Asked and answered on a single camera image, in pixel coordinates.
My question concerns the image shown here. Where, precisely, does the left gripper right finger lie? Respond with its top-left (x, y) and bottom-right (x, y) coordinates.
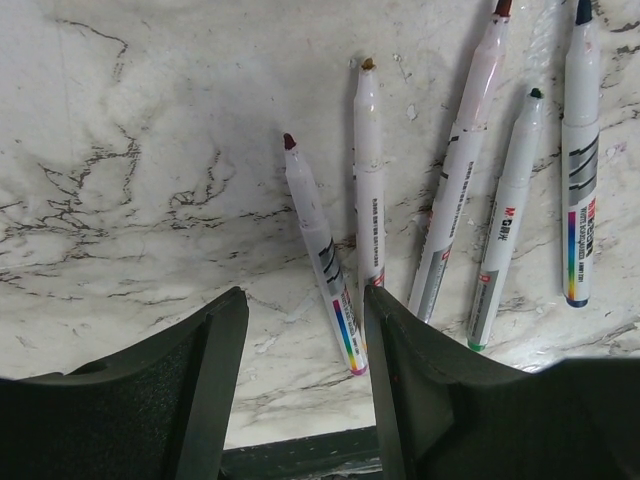
top-left (364, 287), bottom-right (639, 479)

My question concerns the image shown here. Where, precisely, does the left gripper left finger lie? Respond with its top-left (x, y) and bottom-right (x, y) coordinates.
top-left (1, 288), bottom-right (249, 479)

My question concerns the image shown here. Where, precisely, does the purple-end white marker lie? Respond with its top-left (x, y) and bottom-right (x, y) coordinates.
top-left (283, 133), bottom-right (368, 375)

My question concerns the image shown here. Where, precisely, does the yellow-end white marker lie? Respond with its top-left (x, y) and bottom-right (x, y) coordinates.
top-left (352, 57), bottom-right (387, 351)

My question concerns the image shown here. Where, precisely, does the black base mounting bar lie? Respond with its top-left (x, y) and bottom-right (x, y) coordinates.
top-left (218, 426), bottom-right (383, 480)

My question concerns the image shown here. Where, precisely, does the red-end white marker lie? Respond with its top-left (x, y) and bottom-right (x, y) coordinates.
top-left (408, 1), bottom-right (512, 323)

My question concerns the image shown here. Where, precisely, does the green-end white marker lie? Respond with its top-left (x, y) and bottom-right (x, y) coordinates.
top-left (466, 88), bottom-right (544, 352)

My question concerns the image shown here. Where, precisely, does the blue-end white marker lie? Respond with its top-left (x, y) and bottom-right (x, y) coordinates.
top-left (561, 1), bottom-right (600, 308)

